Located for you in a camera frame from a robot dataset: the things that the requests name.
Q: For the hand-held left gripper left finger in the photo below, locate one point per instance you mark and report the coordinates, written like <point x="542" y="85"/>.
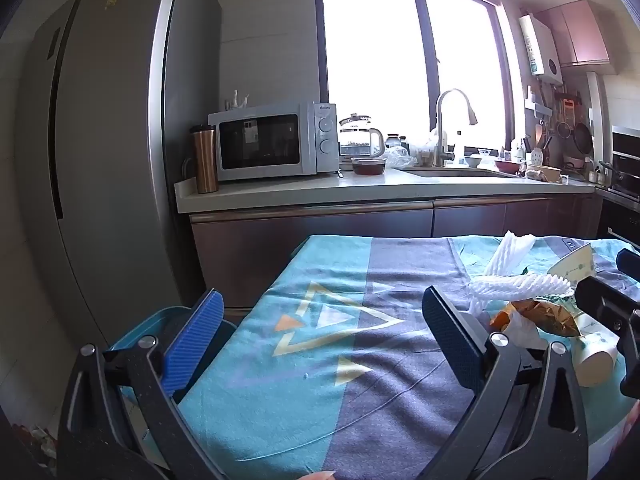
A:
<point x="200" y="340"/>

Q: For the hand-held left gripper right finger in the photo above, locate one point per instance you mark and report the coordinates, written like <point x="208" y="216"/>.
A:
<point x="450" y="340"/>

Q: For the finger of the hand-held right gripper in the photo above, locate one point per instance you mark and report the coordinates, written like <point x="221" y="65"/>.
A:
<point x="629" y="262"/>
<point x="602" y="302"/>

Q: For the gold foil snack wrapper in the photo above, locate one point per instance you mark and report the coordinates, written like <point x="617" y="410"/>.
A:
<point x="552" y="317"/>

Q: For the blue plastic trash bin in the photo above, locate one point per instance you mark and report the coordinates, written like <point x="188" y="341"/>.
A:
<point x="150" y="321"/>

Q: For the orange brown wrapper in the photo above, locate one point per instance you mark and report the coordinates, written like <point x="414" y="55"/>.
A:
<point x="502" y="317"/>

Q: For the white foam fruit net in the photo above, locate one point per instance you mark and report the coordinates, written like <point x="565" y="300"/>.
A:
<point x="525" y="287"/>
<point x="507" y="255"/>

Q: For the white crumpled paper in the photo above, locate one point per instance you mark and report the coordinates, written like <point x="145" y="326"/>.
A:
<point x="522" y="335"/>

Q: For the black built-in oven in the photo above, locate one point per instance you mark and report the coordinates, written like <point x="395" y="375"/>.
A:
<point x="622" y="170"/>

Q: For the beige basin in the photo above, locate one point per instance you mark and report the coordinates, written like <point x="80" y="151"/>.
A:
<point x="542" y="173"/>

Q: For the teal grey printed tablecloth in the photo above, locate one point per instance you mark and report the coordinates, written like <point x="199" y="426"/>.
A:
<point x="325" y="360"/>

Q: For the hanging frying pan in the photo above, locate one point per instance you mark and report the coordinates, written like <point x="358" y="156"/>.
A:
<point x="582" y="137"/>

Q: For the red bowl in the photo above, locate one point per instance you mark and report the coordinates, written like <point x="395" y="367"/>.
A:
<point x="507" y="165"/>

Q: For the kitchen counter with brown cabinets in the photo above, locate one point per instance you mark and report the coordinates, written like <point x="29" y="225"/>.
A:
<point x="310" y="225"/>

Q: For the steel kitchen sink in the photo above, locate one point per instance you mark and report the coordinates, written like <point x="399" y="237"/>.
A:
<point x="460" y="172"/>

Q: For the copper thermos flask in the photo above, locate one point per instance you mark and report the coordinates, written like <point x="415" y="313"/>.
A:
<point x="205" y="160"/>

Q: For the small white bowl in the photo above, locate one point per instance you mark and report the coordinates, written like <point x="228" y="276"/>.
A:
<point x="473" y="161"/>

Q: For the clear plastic bag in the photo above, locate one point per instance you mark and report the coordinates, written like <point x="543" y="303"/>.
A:
<point x="400" y="157"/>

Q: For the dark food container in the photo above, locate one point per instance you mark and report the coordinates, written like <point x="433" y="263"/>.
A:
<point x="369" y="166"/>

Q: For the white microwave oven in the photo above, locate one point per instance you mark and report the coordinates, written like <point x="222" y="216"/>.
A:
<point x="265" y="140"/>

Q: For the steel kitchen faucet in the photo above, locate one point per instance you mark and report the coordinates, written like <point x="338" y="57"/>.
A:
<point x="440" y="125"/>

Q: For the glass electric kettle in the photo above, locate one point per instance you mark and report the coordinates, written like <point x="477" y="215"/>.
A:
<point x="360" y="140"/>

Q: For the grey refrigerator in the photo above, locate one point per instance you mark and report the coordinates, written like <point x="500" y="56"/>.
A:
<point x="110" y="135"/>

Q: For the white water heater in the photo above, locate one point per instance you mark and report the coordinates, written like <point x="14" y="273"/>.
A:
<point x="540" y="50"/>

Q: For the white figurine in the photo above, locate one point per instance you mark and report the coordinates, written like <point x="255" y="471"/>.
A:
<point x="237" y="100"/>

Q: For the kitchen window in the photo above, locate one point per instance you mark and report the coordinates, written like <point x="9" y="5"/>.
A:
<point x="370" y="50"/>

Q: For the white wall shelf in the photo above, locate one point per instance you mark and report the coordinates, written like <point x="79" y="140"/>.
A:
<point x="539" y="107"/>

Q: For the pink wall cabinet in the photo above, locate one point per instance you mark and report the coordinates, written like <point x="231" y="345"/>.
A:
<point x="582" y="30"/>

